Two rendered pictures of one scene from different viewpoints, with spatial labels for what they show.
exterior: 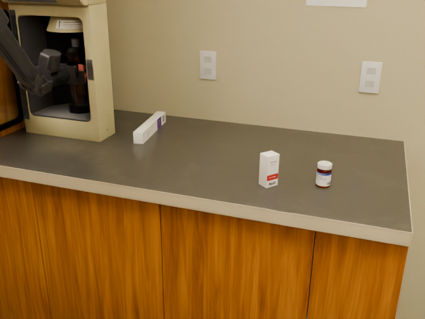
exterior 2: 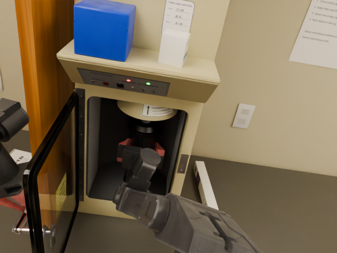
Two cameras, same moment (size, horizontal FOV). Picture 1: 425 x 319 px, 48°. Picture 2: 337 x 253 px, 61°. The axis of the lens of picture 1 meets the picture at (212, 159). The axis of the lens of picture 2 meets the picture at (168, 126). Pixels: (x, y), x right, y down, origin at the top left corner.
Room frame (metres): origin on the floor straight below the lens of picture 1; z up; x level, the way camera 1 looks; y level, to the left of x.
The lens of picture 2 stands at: (1.04, 0.73, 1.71)
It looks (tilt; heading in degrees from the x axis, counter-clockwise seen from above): 31 degrees down; 337
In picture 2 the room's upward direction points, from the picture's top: 11 degrees clockwise
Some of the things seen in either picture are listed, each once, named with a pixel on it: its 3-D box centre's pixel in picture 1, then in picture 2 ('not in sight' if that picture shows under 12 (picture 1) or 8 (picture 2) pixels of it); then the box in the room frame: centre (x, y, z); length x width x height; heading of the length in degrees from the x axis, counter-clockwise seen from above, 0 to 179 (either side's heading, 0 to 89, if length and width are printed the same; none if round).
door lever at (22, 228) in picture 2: not in sight; (33, 216); (1.49, 0.80, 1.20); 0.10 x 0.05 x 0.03; 163
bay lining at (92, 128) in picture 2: (74, 62); (137, 134); (1.78, 0.52, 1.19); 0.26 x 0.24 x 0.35; 71
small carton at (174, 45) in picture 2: not in sight; (174, 47); (1.59, 0.52, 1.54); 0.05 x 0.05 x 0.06; 62
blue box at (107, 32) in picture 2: not in sight; (106, 28); (1.64, 0.65, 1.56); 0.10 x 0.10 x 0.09; 71
